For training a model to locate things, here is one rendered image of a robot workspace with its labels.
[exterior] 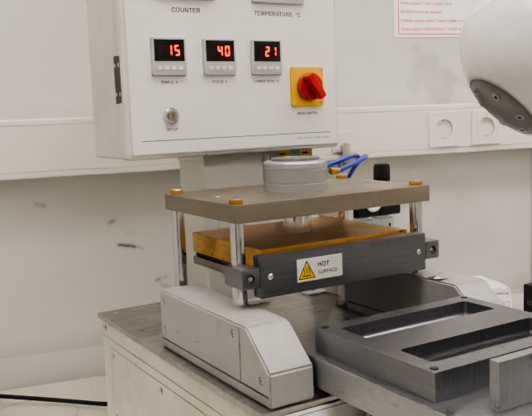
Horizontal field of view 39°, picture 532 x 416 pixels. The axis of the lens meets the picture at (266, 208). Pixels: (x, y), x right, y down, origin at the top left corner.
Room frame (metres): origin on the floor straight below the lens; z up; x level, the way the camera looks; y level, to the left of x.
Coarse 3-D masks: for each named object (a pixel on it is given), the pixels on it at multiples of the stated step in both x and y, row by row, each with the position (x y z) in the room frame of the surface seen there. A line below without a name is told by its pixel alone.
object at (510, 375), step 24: (312, 360) 0.70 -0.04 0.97; (504, 360) 0.55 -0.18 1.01; (528, 360) 0.56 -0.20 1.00; (336, 384) 0.67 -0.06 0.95; (360, 384) 0.64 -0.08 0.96; (384, 384) 0.62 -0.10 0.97; (504, 384) 0.55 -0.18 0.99; (528, 384) 0.56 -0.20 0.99; (360, 408) 0.64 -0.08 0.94; (384, 408) 0.61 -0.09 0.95; (408, 408) 0.58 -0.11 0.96; (432, 408) 0.56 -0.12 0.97; (456, 408) 0.56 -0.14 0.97; (480, 408) 0.56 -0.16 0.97; (504, 408) 0.55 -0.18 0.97; (528, 408) 0.56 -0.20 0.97
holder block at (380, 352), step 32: (352, 320) 0.73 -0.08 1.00; (384, 320) 0.73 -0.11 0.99; (416, 320) 0.76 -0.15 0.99; (448, 320) 0.72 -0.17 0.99; (480, 320) 0.71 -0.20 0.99; (512, 320) 0.71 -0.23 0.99; (320, 352) 0.71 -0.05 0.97; (352, 352) 0.66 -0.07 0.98; (384, 352) 0.63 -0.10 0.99; (416, 352) 0.64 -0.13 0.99; (448, 352) 0.66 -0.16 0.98; (480, 352) 0.62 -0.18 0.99; (512, 352) 0.62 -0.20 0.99; (416, 384) 0.59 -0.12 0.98; (448, 384) 0.58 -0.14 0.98; (480, 384) 0.60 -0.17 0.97
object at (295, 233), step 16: (272, 224) 0.98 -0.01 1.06; (288, 224) 0.90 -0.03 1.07; (304, 224) 0.90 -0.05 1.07; (320, 224) 0.96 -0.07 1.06; (336, 224) 0.96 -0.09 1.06; (352, 224) 0.95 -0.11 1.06; (368, 224) 0.95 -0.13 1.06; (192, 240) 0.94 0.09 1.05; (208, 240) 0.90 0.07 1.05; (224, 240) 0.86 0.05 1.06; (256, 240) 0.85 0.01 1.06; (272, 240) 0.85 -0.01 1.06; (288, 240) 0.84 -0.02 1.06; (304, 240) 0.84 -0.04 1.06; (320, 240) 0.84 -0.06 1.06; (336, 240) 0.84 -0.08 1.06; (352, 240) 0.85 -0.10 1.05; (208, 256) 0.91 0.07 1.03; (224, 256) 0.86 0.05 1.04; (224, 272) 0.87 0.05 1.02
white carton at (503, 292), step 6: (474, 276) 1.47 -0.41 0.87; (480, 276) 1.47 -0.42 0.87; (492, 282) 1.41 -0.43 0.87; (498, 282) 1.41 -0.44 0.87; (492, 288) 1.36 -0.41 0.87; (498, 288) 1.36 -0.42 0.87; (504, 288) 1.36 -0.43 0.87; (510, 288) 1.37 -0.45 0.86; (498, 294) 1.36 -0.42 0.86; (504, 294) 1.36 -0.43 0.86; (510, 294) 1.37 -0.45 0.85; (504, 300) 1.36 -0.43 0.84; (510, 300) 1.37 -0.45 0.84; (510, 306) 1.37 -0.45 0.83
